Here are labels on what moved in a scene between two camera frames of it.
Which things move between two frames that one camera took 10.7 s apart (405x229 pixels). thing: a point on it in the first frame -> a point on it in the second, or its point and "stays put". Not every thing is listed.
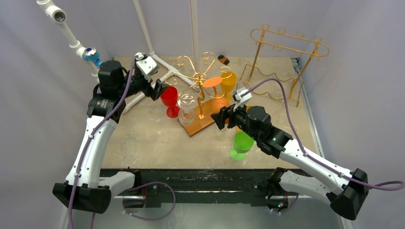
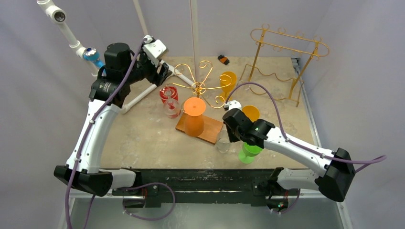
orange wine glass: [219, 102] -> [194, 108]
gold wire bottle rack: [282, 58] stays put
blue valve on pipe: [91, 54] stays put
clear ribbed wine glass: [186, 104] -> [172, 108]
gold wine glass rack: [210, 110] -> [211, 131]
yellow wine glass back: [229, 82] stays put
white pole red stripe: [194, 7] stays put
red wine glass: [169, 96] stays put
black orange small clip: [223, 59] stays put
